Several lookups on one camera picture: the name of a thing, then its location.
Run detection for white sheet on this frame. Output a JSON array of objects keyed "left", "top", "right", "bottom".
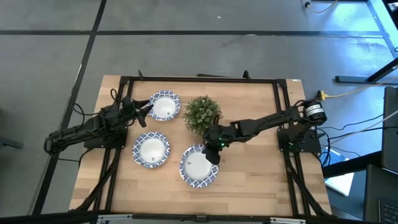
[{"left": 324, "top": 172, "right": 356, "bottom": 197}]

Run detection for small green potted plant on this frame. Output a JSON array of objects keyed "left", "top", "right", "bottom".
[{"left": 182, "top": 95, "right": 223, "bottom": 137}]

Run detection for blue object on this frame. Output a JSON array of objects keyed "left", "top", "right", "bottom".
[{"left": 323, "top": 148, "right": 345, "bottom": 167}]

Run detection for dark monitor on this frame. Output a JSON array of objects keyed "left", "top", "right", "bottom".
[{"left": 381, "top": 86, "right": 398, "bottom": 174}]

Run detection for yellow cable with black plug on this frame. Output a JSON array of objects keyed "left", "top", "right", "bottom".
[{"left": 299, "top": 0, "right": 339, "bottom": 14}]

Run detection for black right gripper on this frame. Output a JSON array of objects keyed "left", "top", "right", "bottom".
[{"left": 201, "top": 123, "right": 238, "bottom": 166}]

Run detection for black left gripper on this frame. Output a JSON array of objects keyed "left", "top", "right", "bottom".
[{"left": 119, "top": 95, "right": 154, "bottom": 123}]

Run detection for black power cable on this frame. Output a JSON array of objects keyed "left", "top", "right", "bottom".
[
  {"left": 323, "top": 113, "right": 385, "bottom": 133},
  {"left": 322, "top": 126, "right": 383, "bottom": 167}
]

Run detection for thin black floor cable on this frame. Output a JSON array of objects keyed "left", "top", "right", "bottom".
[{"left": 57, "top": 156, "right": 82, "bottom": 164}]

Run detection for dark laptop with keyboard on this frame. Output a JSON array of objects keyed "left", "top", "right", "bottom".
[{"left": 363, "top": 164, "right": 398, "bottom": 223}]

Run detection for black aluminium table frame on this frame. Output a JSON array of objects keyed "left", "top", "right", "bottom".
[{"left": 73, "top": 70, "right": 332, "bottom": 218}]

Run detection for black desk leg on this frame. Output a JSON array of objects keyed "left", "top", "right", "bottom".
[{"left": 335, "top": 57, "right": 398, "bottom": 85}]

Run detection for white cable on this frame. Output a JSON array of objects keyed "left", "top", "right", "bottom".
[{"left": 328, "top": 108, "right": 398, "bottom": 147}]

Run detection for black side desk edge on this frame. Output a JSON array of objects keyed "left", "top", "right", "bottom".
[{"left": 322, "top": 151, "right": 382, "bottom": 179}]

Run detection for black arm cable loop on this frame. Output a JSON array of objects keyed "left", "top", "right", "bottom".
[{"left": 71, "top": 88, "right": 118, "bottom": 118}]

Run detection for silver frame bracket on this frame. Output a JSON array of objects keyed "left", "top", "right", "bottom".
[
  {"left": 269, "top": 217, "right": 307, "bottom": 224},
  {"left": 96, "top": 213, "right": 134, "bottom": 224}
]

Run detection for beige yellow cable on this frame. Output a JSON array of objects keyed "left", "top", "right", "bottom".
[{"left": 325, "top": 81, "right": 398, "bottom": 99}]

